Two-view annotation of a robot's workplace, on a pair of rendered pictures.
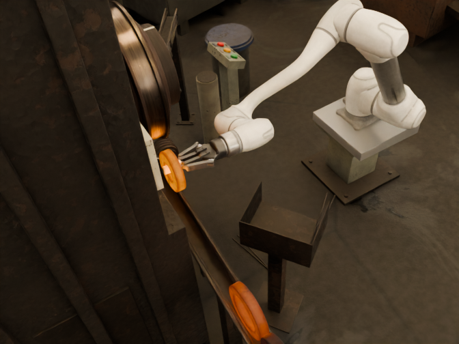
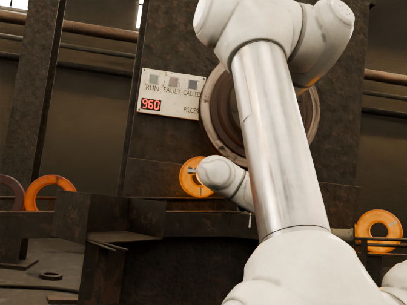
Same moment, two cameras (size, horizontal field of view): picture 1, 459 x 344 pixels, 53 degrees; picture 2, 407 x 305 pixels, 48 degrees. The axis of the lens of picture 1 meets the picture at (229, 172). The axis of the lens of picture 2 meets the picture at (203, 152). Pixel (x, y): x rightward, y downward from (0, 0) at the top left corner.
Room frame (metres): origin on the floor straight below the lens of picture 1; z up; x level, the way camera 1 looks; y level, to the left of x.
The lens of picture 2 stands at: (1.71, -1.42, 0.73)
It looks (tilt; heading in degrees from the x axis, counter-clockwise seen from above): 6 degrees up; 110
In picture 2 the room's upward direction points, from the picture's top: 7 degrees clockwise
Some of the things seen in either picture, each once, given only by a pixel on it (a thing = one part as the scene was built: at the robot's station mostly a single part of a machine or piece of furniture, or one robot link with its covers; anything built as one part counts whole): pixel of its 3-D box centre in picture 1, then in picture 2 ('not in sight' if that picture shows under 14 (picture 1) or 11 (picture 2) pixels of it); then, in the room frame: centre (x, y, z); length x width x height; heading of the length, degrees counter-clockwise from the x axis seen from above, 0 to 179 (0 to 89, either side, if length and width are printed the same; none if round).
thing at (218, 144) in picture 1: (211, 151); not in sight; (1.20, 0.06, 0.83); 0.09 x 0.08 x 0.07; 117
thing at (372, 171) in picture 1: (352, 150); not in sight; (1.83, -0.70, 0.15); 0.40 x 0.40 x 0.31; 26
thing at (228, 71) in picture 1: (229, 93); not in sight; (2.24, -0.04, 0.31); 0.24 x 0.16 x 0.62; 27
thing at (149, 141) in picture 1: (136, 137); (171, 94); (0.95, 0.25, 1.15); 0.26 x 0.02 x 0.18; 27
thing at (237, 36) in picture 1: (230, 63); not in sight; (2.71, -0.07, 0.21); 0.32 x 0.32 x 0.43
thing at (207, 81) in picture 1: (210, 112); not in sight; (2.13, 0.08, 0.26); 0.12 x 0.12 x 0.52
